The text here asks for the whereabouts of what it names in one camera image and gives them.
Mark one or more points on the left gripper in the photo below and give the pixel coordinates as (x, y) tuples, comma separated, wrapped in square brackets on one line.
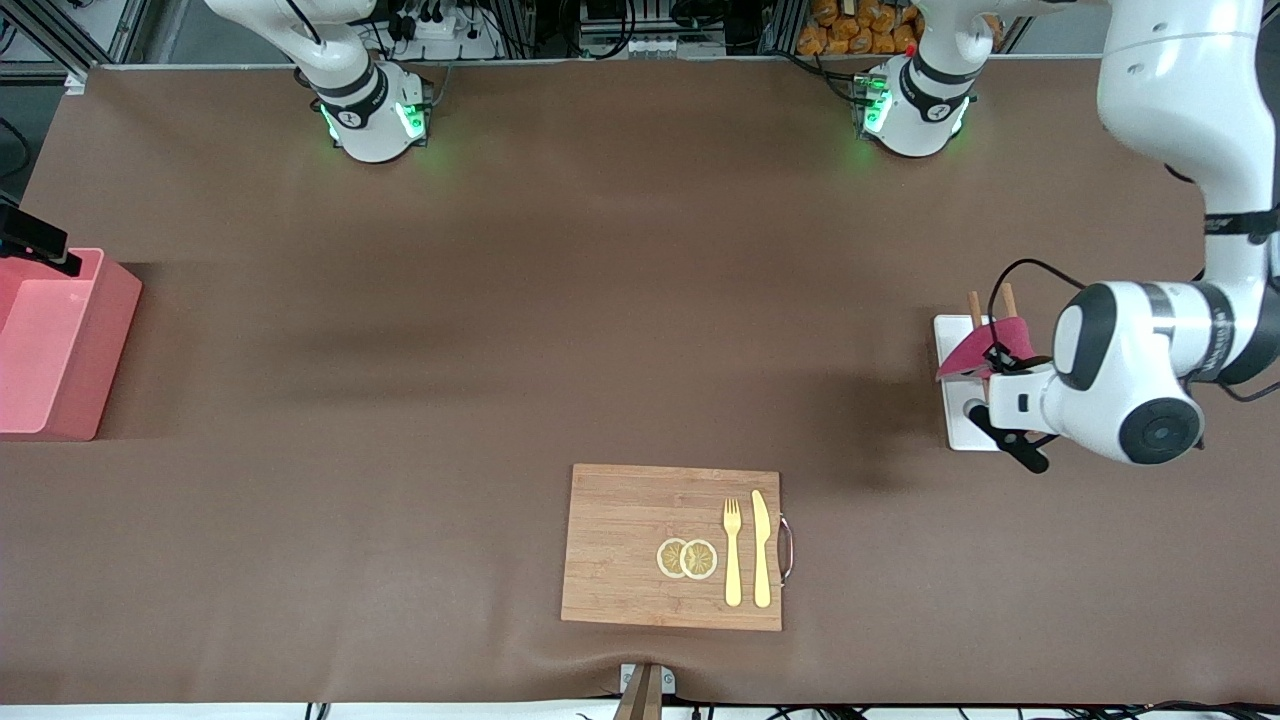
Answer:
[(1002, 361)]

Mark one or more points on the pink microfibre cloth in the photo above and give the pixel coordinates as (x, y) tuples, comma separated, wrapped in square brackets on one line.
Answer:
[(965, 355)]

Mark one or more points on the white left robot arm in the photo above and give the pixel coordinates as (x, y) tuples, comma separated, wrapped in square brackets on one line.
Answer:
[(1130, 380)]

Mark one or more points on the brown wooden chopstick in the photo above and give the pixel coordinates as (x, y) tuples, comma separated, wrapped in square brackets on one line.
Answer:
[(1009, 298), (974, 305)]

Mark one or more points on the white rectangular tray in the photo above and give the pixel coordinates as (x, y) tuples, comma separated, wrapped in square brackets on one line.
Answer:
[(958, 432)]

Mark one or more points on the pink plastic bin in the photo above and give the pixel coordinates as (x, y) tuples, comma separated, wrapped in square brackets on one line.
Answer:
[(60, 350)]

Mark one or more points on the yellow plastic knife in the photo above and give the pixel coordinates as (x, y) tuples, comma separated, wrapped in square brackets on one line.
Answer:
[(762, 560)]

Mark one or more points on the yellow plastic fork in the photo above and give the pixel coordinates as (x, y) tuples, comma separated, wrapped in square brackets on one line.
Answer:
[(733, 570)]

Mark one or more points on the large table cover mat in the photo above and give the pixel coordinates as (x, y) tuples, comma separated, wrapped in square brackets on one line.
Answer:
[(400, 350)]

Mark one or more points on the pile of orange packets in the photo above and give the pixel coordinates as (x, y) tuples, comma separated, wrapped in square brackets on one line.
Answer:
[(850, 30)]

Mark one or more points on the lemon slice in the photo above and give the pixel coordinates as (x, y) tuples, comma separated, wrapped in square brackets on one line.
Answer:
[(667, 558), (700, 560)]

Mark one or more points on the white power strip with plugs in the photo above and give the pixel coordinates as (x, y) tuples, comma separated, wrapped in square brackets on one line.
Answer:
[(440, 30)]

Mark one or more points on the white socket strip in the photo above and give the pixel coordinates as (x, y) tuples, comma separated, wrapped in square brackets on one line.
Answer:
[(650, 45)]

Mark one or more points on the aluminium frame strut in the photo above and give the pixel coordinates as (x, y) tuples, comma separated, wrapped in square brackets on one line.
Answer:
[(75, 60)]

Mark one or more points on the metal table clamp bracket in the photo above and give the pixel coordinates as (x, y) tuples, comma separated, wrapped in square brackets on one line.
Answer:
[(645, 695)]

